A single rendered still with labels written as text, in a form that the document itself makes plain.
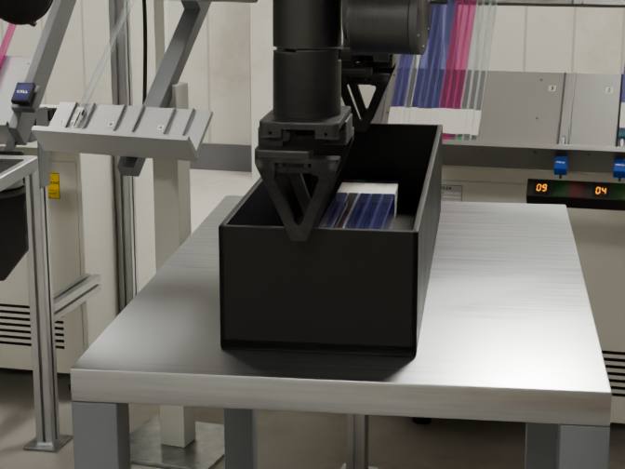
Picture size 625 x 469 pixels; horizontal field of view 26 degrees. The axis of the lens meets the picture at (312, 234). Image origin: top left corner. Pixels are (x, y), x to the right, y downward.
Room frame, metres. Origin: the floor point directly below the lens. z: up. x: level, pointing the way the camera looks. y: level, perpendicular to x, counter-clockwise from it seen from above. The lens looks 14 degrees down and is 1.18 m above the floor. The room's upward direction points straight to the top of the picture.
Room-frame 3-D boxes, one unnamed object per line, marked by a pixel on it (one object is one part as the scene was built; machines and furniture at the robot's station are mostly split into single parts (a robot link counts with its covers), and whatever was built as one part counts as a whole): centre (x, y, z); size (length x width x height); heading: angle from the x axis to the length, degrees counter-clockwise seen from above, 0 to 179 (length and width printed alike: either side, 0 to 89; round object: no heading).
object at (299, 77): (1.13, 0.00, 1.03); 0.10 x 0.07 x 0.07; 172
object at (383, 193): (1.40, -0.04, 0.83); 0.51 x 0.07 x 0.03; 173
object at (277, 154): (1.10, 0.01, 0.96); 0.07 x 0.07 x 0.09; 82
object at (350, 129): (1.16, 0.00, 0.96); 0.07 x 0.07 x 0.09; 82
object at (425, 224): (1.40, -0.04, 0.86); 0.57 x 0.17 x 0.11; 173
